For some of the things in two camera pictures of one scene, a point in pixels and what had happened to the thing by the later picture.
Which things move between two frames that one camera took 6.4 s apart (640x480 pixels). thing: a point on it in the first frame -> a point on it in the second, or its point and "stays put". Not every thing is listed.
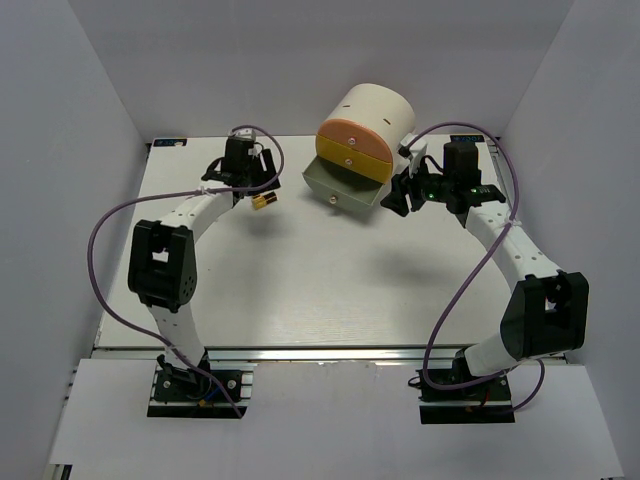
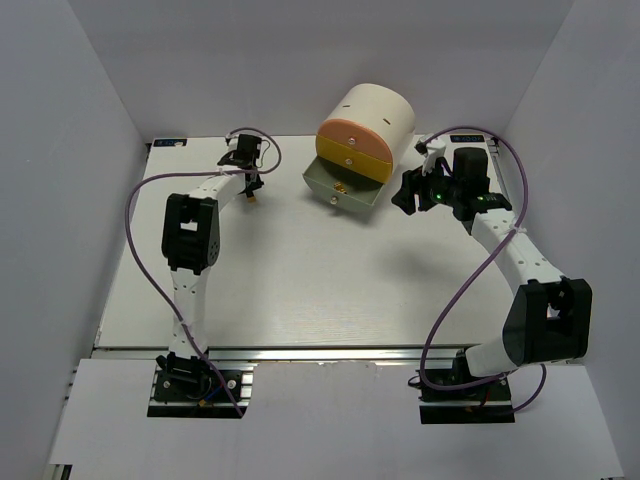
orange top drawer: [355, 135] stays put
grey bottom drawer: [341, 186] stays put
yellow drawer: [355, 159] stays put
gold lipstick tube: [260, 202] -> [339, 186]
